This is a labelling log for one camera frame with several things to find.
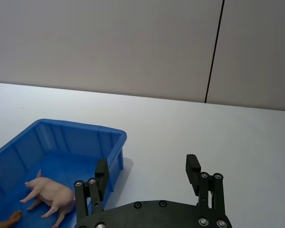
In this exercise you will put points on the pink toy pig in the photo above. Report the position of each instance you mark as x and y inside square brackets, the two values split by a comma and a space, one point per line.
[51, 192]

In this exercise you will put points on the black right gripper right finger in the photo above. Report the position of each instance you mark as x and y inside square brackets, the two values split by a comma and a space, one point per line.
[192, 173]

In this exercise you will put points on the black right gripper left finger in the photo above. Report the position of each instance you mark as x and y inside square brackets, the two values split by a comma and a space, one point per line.
[102, 175]

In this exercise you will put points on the blue plastic bin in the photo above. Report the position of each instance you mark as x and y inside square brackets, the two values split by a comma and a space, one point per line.
[61, 147]

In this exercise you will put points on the brown toy animal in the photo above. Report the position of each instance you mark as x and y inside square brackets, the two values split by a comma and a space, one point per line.
[13, 217]

